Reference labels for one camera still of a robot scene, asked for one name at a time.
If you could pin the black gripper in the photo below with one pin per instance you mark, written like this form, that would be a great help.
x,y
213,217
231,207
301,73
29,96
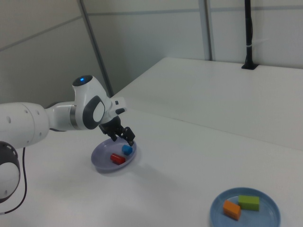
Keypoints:
x,y
111,126

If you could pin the small blue block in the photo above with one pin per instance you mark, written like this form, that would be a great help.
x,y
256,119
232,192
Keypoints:
x,y
126,150

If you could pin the red cylinder block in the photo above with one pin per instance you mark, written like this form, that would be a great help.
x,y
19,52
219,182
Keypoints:
x,y
117,159

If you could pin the orange rectangular block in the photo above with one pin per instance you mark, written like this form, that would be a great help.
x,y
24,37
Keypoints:
x,y
232,210

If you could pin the green rectangular block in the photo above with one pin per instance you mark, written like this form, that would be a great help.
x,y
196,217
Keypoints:
x,y
248,203

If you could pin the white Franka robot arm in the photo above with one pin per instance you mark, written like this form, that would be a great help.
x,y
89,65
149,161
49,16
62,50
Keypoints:
x,y
23,123

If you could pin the purple plate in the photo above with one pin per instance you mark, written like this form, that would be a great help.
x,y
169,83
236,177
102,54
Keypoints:
x,y
101,160

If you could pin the black pole with clamp base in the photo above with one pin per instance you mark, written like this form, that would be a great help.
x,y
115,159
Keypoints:
x,y
248,35

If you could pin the blue plate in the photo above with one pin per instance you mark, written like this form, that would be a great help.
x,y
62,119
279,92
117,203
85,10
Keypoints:
x,y
267,212

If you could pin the grey partition post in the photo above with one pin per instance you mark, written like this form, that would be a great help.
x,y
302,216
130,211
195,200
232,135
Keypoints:
x,y
208,30
95,47

